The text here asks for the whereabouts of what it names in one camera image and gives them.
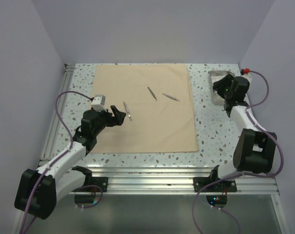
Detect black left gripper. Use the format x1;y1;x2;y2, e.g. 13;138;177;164
92;105;125;137

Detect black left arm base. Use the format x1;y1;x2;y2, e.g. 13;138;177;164
72;166;108;208

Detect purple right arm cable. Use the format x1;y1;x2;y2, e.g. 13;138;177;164
192;69;284;234

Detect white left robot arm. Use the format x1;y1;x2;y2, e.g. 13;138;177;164
14;105;126;219

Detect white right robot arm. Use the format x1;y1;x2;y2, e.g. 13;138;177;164
208;74;277;192

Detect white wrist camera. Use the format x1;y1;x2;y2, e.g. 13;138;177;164
91;95;106;112
240;68;252;83

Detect stainless steel tray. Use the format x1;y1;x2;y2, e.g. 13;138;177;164
208;70;235;106

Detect beige cloth mat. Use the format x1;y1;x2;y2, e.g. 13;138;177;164
91;64;199;153

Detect straight steel tweezers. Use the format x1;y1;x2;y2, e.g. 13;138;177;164
123;101;132;121

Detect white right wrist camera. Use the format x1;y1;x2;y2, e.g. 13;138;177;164
240;68;252;83

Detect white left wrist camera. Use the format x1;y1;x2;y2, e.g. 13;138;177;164
91;95;106;112

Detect aluminium extrusion frame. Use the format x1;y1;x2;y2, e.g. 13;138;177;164
11;63;284;234

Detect curved steel tweezers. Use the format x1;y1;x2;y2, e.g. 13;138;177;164
147;87;157;101
162;93;180;101

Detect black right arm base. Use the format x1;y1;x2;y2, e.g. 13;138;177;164
193;165;238;208

